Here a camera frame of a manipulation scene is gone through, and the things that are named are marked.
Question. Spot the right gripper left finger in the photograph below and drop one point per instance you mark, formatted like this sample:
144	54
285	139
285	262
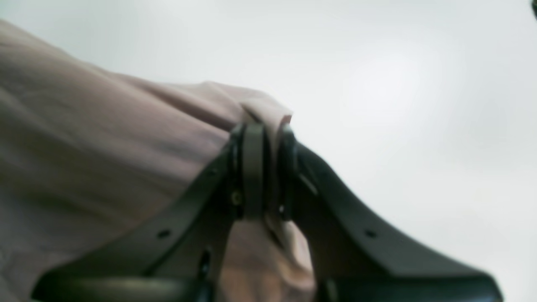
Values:
177	255

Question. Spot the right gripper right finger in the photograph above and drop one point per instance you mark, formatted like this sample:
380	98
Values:
356	255

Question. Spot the dusty pink T-shirt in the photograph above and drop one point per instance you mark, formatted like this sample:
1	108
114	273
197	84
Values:
88	154

